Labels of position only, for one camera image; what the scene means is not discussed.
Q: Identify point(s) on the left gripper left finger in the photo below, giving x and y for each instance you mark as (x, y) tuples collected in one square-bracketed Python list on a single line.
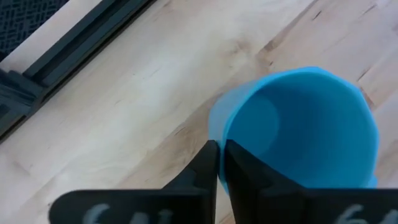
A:
[(140, 205)]

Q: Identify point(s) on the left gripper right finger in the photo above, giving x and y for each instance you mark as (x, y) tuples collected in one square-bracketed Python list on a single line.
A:
[(280, 205)]

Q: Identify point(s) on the light blue faceted cup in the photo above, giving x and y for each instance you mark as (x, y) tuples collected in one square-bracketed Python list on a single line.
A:
[(295, 124)]

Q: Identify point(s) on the black table edge rail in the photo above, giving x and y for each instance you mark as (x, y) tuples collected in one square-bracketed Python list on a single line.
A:
[(77, 40)]

